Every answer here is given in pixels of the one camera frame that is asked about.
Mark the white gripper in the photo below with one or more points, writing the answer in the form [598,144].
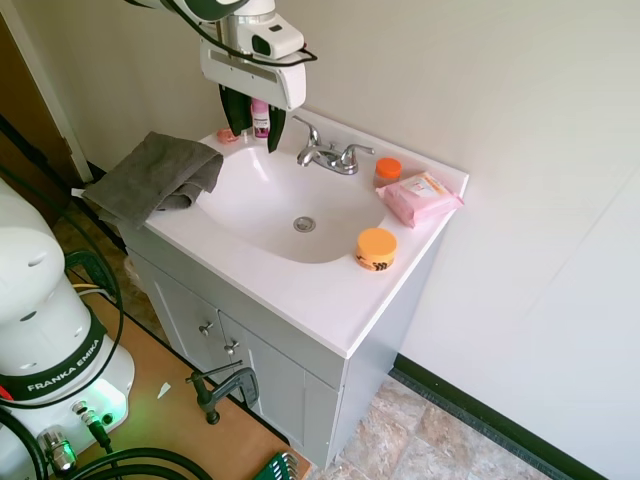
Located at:
[250,75]

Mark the grey towel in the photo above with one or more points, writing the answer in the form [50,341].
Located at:
[150,175]

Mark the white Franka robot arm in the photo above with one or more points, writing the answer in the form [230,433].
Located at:
[40,300]

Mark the metal sink drain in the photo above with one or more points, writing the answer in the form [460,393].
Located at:
[304,223]

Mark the white sink countertop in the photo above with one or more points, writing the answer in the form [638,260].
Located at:
[300,300]

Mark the pink and white spray bottle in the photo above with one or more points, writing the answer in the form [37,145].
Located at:
[259,122]

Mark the pink round soap ball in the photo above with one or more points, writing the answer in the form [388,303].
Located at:
[226,135]

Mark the amber jar with orange lid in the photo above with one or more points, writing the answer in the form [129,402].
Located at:
[388,170]

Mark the yellow tub with orange lid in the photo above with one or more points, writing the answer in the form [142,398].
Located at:
[376,247]

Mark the pink wipes pack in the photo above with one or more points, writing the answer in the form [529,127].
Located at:
[420,197]

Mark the metal cabinet door knob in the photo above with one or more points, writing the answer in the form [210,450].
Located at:
[231,348]
[205,328]

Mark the brown wooden door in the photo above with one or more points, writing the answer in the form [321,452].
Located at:
[25,125]

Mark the grey vanity cabinet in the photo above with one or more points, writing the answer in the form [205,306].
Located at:
[280,380]

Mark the black metal C-clamp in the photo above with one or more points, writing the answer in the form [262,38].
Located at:
[247,387]

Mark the white paper scrap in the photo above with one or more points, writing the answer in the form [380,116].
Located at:
[163,390]

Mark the green hex key set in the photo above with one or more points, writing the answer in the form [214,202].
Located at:
[280,467]

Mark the black baseboard strip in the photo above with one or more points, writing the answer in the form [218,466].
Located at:
[500,420]

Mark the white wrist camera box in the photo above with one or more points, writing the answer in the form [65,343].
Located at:
[280,36]

